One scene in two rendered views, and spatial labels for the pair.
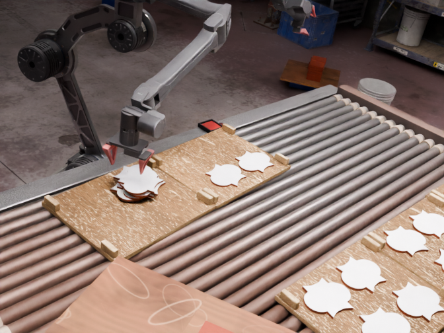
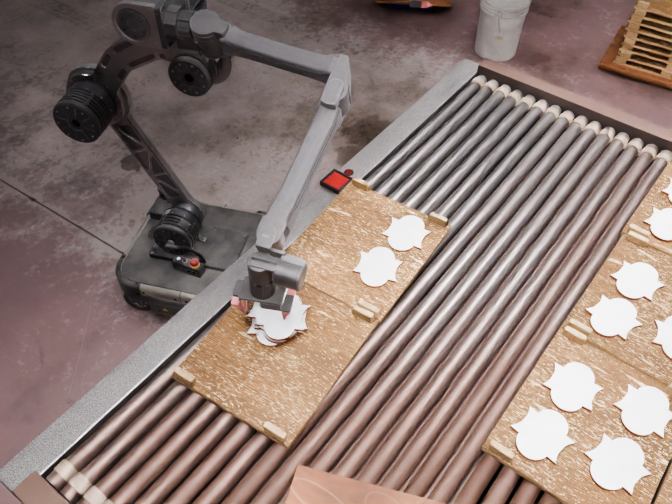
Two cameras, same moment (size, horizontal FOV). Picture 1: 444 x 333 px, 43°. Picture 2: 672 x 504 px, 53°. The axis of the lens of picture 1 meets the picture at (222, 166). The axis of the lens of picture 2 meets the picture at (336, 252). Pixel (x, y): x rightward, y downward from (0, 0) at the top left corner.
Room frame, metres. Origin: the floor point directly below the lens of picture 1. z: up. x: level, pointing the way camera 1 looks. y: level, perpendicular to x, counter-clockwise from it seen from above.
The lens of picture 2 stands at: (0.47, 0.19, 2.36)
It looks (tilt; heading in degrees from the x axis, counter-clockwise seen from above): 49 degrees down; 355
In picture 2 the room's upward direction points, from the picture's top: 1 degrees clockwise
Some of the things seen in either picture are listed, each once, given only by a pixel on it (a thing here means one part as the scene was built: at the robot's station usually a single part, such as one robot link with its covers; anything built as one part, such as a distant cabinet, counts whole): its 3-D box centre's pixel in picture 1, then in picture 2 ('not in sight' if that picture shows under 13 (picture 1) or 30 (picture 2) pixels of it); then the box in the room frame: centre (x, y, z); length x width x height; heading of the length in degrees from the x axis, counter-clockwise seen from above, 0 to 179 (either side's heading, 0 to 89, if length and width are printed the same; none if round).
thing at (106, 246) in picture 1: (109, 248); (275, 432); (1.16, 0.27, 0.95); 0.06 x 0.02 x 0.03; 54
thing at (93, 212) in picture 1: (131, 205); (277, 348); (1.40, 0.26, 0.93); 0.41 x 0.35 x 0.02; 144
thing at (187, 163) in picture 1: (219, 164); (364, 246); (1.73, 0.01, 0.93); 0.41 x 0.35 x 0.02; 143
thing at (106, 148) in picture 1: (117, 152); (249, 300); (1.43, 0.32, 1.09); 0.07 x 0.07 x 0.09; 76
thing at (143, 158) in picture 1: (138, 159); (278, 305); (1.41, 0.25, 1.09); 0.07 x 0.07 x 0.09; 76
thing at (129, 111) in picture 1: (132, 118); (263, 268); (1.42, 0.28, 1.23); 0.07 x 0.06 x 0.07; 69
